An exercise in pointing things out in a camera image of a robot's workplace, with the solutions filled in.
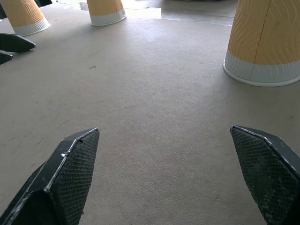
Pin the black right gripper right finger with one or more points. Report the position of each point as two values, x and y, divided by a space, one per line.
269 173

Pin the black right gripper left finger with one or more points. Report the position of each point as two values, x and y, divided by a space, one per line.
63 178

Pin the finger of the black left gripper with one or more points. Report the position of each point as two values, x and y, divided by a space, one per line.
4 57
14 43

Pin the orange and white paper cup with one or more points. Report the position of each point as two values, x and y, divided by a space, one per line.
23 16
105 10
264 42

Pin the dark background object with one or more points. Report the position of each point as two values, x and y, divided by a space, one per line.
43 2

